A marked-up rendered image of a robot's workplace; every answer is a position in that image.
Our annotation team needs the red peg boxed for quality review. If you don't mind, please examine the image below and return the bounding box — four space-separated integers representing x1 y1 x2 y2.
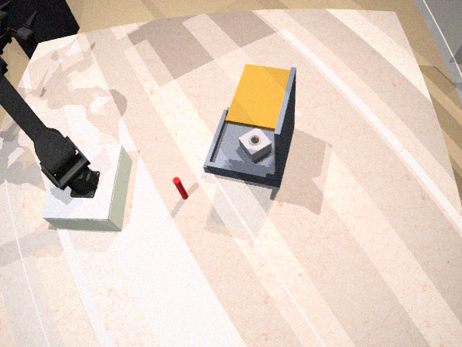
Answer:
173 177 189 200

